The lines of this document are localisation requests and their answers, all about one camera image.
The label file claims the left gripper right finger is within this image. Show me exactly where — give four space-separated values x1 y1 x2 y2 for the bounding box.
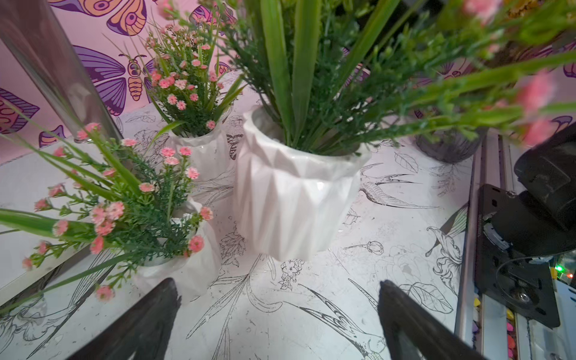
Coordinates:
377 280 483 359

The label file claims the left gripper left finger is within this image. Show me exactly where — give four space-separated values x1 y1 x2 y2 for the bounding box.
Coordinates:
69 277 182 359

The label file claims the pink plant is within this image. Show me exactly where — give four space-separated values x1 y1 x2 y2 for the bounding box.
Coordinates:
202 1 575 261
145 22 243 180
1 122 213 301

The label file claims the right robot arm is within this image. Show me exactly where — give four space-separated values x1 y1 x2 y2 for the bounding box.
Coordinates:
474 124 575 329

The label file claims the white two-tier rack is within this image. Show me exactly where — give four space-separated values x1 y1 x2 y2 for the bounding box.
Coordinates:
0 0 136 307

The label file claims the yellow flower bouquet vase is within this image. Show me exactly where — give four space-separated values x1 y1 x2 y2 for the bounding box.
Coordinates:
415 1 575 164

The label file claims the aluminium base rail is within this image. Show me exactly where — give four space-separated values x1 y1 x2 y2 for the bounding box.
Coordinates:
454 130 576 360

